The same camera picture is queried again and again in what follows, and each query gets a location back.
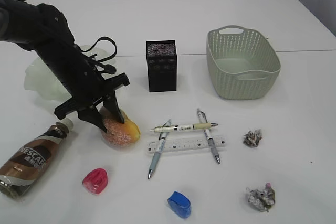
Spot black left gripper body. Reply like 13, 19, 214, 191
38, 40, 130, 119

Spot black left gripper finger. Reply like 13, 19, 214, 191
77, 106, 107, 132
103, 90, 124, 124

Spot sugared bread roll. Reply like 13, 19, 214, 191
99, 107, 141, 147

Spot pink pencil sharpener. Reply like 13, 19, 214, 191
82, 168, 109, 195

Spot brown Nescafe coffee bottle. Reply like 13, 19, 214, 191
1, 118, 74, 199

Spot blue pencil sharpener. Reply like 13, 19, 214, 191
167, 191, 192, 219

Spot paper ball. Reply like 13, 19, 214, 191
243, 129, 263, 147
246, 182, 275, 212

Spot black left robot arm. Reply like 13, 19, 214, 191
1, 0, 129, 132

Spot green wavy glass plate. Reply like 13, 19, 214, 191
23, 45, 117, 101

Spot left blue-grey pen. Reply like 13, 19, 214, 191
148, 131, 168, 179

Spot black mesh pen holder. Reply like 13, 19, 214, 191
146, 40, 177, 92

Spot right white-grey pen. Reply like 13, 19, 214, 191
197, 108, 221, 164

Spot cream barrel pen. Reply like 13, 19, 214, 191
149, 122, 218, 132

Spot green plastic woven basket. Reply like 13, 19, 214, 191
206, 26, 281, 100

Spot clear plastic ruler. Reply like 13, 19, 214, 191
146, 134, 227, 154

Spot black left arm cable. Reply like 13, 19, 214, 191
6, 0, 117, 75

